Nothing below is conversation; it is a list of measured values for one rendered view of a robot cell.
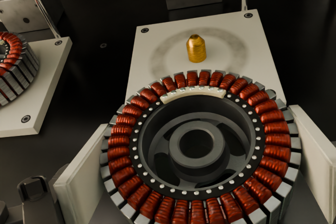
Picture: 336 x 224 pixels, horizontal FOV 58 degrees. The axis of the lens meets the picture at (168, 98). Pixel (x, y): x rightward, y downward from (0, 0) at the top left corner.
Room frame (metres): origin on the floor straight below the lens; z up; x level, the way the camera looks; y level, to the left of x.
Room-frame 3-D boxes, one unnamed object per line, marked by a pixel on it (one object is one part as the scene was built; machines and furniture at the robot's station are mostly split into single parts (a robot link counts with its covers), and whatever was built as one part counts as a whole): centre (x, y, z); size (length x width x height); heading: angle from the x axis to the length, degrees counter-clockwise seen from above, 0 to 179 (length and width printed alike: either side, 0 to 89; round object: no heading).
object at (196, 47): (0.25, -0.04, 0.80); 0.02 x 0.02 x 0.03
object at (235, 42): (0.25, -0.04, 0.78); 0.15 x 0.15 x 0.01; 77
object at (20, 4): (0.44, 0.16, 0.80); 0.07 x 0.05 x 0.06; 77
